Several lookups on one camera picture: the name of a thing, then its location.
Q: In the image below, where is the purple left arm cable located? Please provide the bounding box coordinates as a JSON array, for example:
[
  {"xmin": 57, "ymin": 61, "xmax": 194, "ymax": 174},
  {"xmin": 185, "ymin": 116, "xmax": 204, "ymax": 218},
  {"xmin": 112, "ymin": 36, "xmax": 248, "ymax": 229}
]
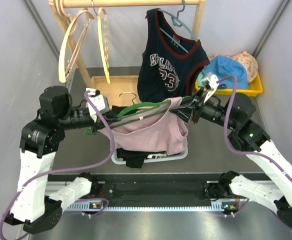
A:
[{"xmin": 0, "ymin": 90, "xmax": 115, "ymax": 240}]

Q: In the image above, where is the navy maroon-trimmed jersey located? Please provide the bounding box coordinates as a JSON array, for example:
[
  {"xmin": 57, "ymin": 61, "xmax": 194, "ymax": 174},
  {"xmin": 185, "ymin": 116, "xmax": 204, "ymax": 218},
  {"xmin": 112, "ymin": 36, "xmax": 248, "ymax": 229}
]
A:
[{"xmin": 137, "ymin": 8, "xmax": 210, "ymax": 103}]

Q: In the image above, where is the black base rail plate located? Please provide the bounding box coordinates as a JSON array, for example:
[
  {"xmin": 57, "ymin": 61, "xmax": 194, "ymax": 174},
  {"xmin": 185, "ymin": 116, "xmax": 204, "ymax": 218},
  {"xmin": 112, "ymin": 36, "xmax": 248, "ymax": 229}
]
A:
[{"xmin": 47, "ymin": 171, "xmax": 283, "ymax": 211}]

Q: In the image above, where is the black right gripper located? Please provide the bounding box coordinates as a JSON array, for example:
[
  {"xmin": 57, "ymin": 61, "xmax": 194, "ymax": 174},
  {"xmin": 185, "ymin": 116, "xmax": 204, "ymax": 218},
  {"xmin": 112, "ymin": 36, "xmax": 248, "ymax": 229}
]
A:
[{"xmin": 169, "ymin": 87, "xmax": 237, "ymax": 131}]

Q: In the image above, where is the blue bucket hat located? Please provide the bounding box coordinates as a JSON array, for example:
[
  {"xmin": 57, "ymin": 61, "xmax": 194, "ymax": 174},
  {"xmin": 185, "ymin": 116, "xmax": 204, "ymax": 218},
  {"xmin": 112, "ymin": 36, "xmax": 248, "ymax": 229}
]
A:
[{"xmin": 198, "ymin": 55, "xmax": 249, "ymax": 90}]

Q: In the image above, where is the pink tank top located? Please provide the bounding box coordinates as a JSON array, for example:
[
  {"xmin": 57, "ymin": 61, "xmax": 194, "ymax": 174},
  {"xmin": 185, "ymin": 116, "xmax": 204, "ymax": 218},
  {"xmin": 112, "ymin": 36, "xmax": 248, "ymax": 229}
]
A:
[{"xmin": 113, "ymin": 100, "xmax": 188, "ymax": 155}]

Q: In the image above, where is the small black tank top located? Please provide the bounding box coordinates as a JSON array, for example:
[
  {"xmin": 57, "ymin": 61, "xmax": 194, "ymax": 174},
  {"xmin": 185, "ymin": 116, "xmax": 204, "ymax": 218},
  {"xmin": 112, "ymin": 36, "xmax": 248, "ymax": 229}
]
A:
[{"xmin": 117, "ymin": 147, "xmax": 166, "ymax": 169}]

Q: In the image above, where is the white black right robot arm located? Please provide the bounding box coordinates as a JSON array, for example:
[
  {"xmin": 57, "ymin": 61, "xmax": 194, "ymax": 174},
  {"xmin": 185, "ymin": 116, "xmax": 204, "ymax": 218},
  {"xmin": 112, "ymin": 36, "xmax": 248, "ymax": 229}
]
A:
[{"xmin": 170, "ymin": 90, "xmax": 292, "ymax": 229}]

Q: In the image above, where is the white plastic laundry basket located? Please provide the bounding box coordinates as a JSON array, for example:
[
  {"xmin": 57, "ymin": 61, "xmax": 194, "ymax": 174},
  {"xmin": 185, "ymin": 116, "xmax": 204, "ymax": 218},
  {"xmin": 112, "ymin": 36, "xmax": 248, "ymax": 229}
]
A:
[{"xmin": 111, "ymin": 138, "xmax": 188, "ymax": 165}]

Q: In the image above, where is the black white striped tank top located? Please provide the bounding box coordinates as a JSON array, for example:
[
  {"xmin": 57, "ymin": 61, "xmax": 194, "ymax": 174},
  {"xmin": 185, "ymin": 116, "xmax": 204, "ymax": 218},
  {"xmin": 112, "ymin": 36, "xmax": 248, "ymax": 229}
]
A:
[{"xmin": 147, "ymin": 152, "xmax": 167, "ymax": 159}]

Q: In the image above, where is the pink floral hat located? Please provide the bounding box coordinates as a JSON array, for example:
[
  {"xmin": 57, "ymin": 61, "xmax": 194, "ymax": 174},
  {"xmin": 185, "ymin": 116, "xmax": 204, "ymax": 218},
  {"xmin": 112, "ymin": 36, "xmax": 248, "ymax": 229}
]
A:
[{"xmin": 231, "ymin": 51, "xmax": 259, "ymax": 84}]

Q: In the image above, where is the green plastic hanger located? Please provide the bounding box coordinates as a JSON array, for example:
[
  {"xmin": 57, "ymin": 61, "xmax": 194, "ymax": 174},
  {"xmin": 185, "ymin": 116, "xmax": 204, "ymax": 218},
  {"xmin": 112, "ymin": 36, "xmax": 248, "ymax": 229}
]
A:
[{"xmin": 81, "ymin": 97, "xmax": 184, "ymax": 135}]

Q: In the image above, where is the wooden clothes rack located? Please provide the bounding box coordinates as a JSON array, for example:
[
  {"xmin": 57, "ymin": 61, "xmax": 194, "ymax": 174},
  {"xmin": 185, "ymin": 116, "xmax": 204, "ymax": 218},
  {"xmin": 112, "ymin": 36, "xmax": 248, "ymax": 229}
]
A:
[{"xmin": 49, "ymin": 0, "xmax": 205, "ymax": 106}]

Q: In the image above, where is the blue plastic hanger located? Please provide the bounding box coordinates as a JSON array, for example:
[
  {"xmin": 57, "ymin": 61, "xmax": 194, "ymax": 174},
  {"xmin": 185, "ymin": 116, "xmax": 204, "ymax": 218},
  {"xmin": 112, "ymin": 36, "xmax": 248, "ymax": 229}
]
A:
[{"xmin": 158, "ymin": 0, "xmax": 198, "ymax": 53}]

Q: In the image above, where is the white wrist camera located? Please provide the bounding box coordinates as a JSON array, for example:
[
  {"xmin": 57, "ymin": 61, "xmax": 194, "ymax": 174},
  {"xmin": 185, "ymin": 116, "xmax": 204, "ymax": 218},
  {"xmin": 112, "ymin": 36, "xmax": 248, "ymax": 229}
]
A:
[
  {"xmin": 84, "ymin": 87, "xmax": 110, "ymax": 122},
  {"xmin": 201, "ymin": 72, "xmax": 219, "ymax": 103}
]

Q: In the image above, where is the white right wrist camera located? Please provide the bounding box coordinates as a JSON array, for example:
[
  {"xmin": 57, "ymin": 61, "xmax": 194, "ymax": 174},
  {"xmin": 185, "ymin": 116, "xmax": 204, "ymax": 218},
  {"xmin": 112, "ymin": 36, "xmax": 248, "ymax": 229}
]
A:
[{"xmin": 201, "ymin": 72, "xmax": 219, "ymax": 103}]

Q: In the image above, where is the yellow plastic bin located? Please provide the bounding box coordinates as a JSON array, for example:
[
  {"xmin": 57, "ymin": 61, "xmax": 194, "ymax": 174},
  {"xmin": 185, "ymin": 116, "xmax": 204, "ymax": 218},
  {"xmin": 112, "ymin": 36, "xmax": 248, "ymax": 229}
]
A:
[{"xmin": 207, "ymin": 74, "xmax": 263, "ymax": 97}]

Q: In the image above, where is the yellow metal-hook hanger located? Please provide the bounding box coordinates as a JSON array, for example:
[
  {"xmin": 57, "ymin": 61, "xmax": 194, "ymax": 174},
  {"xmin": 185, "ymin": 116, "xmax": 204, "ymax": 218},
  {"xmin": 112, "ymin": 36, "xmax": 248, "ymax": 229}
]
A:
[{"xmin": 92, "ymin": 0, "xmax": 111, "ymax": 84}]

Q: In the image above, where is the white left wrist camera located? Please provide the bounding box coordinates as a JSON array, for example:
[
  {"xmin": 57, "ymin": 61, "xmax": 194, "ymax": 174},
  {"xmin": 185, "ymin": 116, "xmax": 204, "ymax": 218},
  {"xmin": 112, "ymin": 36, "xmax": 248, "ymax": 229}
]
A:
[{"xmin": 84, "ymin": 87, "xmax": 110, "ymax": 122}]

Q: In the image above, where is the beige wooden hanger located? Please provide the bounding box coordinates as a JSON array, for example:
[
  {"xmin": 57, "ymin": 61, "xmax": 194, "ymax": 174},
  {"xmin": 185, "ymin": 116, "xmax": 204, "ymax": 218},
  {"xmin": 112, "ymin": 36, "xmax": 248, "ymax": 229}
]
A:
[{"xmin": 65, "ymin": 7, "xmax": 94, "ymax": 81}]

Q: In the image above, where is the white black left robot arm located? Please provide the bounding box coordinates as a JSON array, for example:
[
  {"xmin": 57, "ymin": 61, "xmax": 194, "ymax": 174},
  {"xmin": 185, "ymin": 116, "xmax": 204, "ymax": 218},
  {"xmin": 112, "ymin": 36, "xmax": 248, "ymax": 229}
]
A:
[{"xmin": 1, "ymin": 86, "xmax": 110, "ymax": 235}]

